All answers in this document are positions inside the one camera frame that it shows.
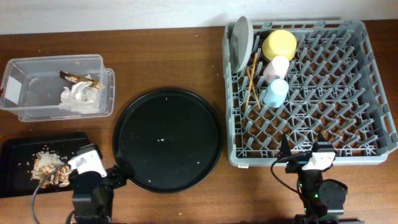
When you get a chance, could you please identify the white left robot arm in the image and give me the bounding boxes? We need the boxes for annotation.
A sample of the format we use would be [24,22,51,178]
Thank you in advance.
[30,143,129,223]

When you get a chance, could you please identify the clear plastic waste bin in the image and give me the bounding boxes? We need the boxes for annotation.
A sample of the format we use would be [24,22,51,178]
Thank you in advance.
[1,54,115,122]

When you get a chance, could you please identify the gold coffee sachet wrapper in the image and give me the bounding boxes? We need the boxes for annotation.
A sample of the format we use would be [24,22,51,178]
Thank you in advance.
[59,71,100,89]

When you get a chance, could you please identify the round black tray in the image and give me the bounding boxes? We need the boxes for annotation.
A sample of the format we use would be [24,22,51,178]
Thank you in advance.
[113,88,223,194]

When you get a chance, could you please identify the pink cup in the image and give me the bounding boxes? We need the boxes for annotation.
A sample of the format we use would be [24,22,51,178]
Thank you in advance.
[263,56,290,84]

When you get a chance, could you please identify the white tissue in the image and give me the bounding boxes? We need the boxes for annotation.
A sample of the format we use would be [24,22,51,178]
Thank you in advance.
[59,75,100,114]

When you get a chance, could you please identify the black rectangular waste bin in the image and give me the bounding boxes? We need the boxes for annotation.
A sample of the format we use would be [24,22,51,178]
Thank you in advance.
[1,132,90,198]

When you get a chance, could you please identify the yellow bowl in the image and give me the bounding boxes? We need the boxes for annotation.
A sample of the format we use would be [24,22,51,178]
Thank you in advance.
[262,29,297,60]

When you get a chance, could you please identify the grey plate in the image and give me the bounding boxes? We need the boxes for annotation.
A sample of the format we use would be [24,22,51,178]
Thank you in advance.
[229,16,254,73]

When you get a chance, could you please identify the wooden chopstick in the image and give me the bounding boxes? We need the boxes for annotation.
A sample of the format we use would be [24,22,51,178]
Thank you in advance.
[246,66,261,109]
[245,53,261,109]

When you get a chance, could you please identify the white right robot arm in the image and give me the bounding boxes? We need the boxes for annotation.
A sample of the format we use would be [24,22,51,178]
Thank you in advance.
[270,133,362,224]

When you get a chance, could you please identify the light blue cup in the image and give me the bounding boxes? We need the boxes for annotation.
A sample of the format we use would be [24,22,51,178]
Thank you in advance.
[263,78,289,108]

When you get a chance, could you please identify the grey dishwasher rack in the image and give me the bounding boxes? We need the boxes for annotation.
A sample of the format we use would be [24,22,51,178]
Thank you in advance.
[222,21,397,168]

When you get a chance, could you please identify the food scraps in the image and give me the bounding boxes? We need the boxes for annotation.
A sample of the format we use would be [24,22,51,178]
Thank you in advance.
[30,151,72,189]

